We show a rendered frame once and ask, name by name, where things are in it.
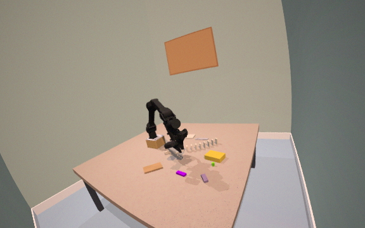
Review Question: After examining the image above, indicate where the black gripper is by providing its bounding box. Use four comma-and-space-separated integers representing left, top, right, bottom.
165, 129, 185, 153

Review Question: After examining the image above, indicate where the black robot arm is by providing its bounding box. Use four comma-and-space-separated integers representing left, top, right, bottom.
146, 98, 188, 140

